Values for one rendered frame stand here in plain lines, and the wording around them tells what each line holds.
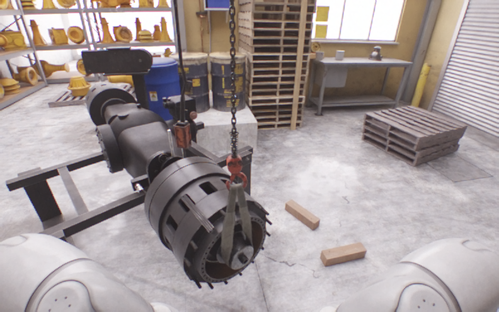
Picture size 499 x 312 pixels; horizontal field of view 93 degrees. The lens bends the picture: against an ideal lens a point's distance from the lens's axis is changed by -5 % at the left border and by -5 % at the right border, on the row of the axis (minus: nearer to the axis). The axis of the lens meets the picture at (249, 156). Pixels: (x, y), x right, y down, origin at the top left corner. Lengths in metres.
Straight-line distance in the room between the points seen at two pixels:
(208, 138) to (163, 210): 2.59
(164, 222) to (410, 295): 1.19
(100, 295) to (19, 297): 0.14
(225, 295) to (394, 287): 1.86
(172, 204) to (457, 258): 1.16
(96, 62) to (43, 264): 3.16
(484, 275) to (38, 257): 0.72
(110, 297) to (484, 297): 0.56
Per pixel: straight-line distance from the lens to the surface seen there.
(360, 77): 6.80
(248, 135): 3.94
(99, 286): 0.44
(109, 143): 2.29
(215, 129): 3.82
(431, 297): 0.44
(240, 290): 2.23
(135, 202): 2.18
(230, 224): 1.13
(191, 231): 1.21
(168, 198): 1.38
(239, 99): 4.31
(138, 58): 3.43
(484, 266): 0.58
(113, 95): 3.41
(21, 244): 0.59
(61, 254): 0.54
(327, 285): 2.35
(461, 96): 6.79
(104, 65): 3.54
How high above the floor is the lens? 1.89
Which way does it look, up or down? 30 degrees down
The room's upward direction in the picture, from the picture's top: 1 degrees clockwise
